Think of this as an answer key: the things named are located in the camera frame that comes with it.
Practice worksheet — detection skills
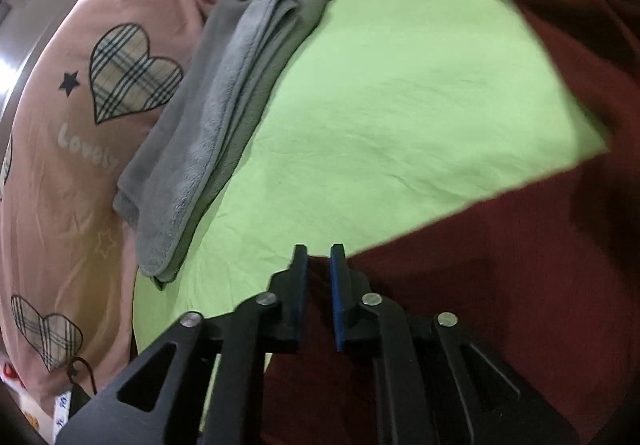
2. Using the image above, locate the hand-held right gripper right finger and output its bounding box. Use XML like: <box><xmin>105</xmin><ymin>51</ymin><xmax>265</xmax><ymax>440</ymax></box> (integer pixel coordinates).
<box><xmin>330</xmin><ymin>243</ymin><xmax>581</xmax><ymax>445</ymax></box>

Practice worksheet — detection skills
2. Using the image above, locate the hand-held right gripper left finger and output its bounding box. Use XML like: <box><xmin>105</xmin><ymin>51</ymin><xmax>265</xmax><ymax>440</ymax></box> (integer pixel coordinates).
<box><xmin>55</xmin><ymin>244</ymin><xmax>311</xmax><ymax>445</ymax></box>

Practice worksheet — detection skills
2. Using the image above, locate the maroon knit sweater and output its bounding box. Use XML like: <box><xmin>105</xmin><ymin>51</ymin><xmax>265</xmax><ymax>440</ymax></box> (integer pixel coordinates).
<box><xmin>260</xmin><ymin>0</ymin><xmax>640</xmax><ymax>445</ymax></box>

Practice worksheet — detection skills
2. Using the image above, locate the grey folded towel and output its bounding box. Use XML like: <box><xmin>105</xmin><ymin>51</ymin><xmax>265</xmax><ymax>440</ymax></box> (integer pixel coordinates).
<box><xmin>114</xmin><ymin>0</ymin><xmax>329</xmax><ymax>291</ymax></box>

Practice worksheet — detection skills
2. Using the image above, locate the green bed sheet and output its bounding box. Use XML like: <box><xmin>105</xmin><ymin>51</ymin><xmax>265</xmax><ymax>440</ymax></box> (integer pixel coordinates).
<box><xmin>132</xmin><ymin>0</ymin><xmax>608</xmax><ymax>445</ymax></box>

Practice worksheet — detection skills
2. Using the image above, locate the pink pillow with plaid heart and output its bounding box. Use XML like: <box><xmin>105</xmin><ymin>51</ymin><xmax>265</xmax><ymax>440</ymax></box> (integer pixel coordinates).
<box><xmin>0</xmin><ymin>0</ymin><xmax>222</xmax><ymax>426</ymax></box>

